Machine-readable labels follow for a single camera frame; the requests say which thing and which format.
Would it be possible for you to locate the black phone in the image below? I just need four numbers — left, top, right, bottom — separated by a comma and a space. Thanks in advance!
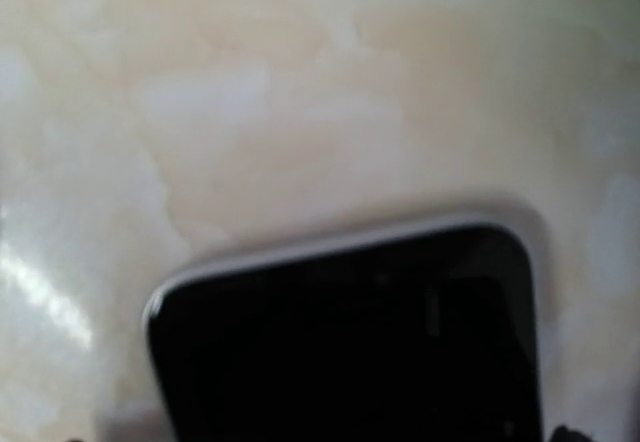
144, 220, 544, 441

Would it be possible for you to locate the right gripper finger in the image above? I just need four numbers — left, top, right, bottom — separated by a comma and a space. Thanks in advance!
549, 425, 593, 442

